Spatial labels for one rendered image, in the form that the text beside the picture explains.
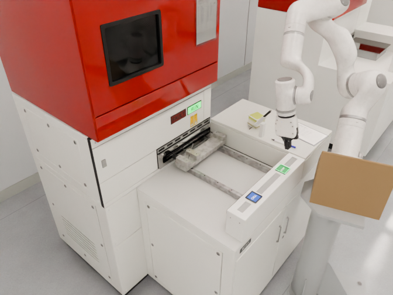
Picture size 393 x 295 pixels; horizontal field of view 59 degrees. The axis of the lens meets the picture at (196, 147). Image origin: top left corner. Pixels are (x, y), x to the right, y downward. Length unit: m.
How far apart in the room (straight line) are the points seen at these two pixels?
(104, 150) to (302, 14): 1.04
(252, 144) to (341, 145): 0.52
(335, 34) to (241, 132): 0.70
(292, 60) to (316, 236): 0.95
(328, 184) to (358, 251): 1.16
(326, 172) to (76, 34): 1.19
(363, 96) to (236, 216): 0.79
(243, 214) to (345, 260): 1.37
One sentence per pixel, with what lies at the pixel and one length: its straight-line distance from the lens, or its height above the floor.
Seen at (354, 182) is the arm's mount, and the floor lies 1.00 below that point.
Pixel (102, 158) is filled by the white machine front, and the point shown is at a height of 1.10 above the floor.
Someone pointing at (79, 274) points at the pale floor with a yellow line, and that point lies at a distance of 2.60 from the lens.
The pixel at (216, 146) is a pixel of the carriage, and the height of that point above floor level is 0.88.
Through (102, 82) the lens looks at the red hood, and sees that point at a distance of 1.40.
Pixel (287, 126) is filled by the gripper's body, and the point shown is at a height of 1.22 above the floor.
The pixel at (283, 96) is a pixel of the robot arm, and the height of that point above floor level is 1.36.
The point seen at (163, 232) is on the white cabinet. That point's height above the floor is 0.61.
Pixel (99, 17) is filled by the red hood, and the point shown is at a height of 1.70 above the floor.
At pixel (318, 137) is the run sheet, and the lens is 2.04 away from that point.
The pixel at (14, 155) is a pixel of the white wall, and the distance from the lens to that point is 3.20.
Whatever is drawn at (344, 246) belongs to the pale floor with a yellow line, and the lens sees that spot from 2.83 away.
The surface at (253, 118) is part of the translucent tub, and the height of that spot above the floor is 1.03.
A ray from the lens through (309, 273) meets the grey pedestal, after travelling 2.24.
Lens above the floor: 2.03
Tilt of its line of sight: 35 degrees down
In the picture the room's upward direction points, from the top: straight up
